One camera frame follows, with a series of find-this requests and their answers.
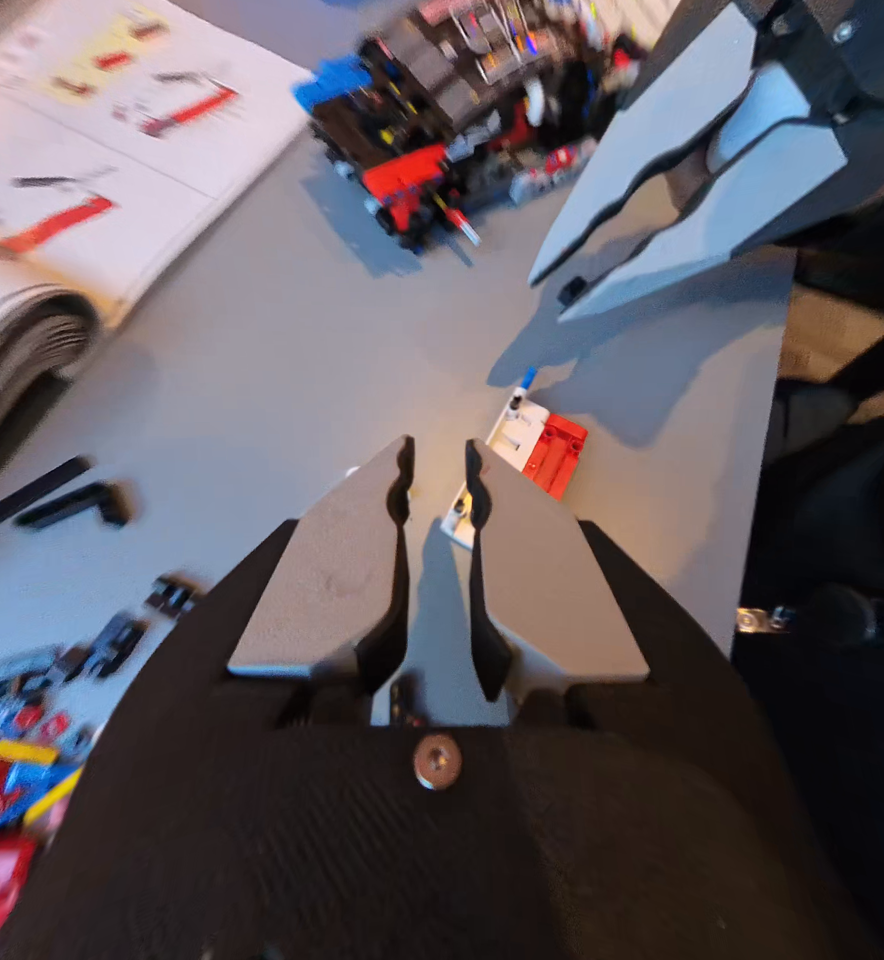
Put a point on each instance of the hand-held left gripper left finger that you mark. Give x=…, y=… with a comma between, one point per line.
x=322, y=592

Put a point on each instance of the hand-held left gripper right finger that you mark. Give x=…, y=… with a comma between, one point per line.
x=554, y=600

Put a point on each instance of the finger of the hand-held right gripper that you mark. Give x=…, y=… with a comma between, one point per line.
x=749, y=195
x=659, y=127

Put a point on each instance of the red and white panel assembly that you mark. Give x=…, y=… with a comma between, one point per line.
x=554, y=450

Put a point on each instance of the small black pin connector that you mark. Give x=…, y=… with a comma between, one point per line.
x=573, y=289

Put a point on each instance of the blue axle pin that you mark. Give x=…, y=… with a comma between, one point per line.
x=528, y=375

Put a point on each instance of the pile of small toy bricks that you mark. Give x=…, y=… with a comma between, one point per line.
x=6, y=750

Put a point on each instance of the instruction booklet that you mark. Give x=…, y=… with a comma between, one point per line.
x=111, y=150

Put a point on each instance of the grey desk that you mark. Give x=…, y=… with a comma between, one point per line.
x=261, y=360

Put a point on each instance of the black pin connector block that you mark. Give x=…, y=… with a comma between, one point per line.
x=175, y=596

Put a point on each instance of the metal chair part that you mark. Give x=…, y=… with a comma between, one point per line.
x=761, y=619

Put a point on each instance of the partly built toy car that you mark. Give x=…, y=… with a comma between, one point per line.
x=427, y=112

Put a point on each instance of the long black flat tile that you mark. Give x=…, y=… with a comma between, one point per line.
x=33, y=491

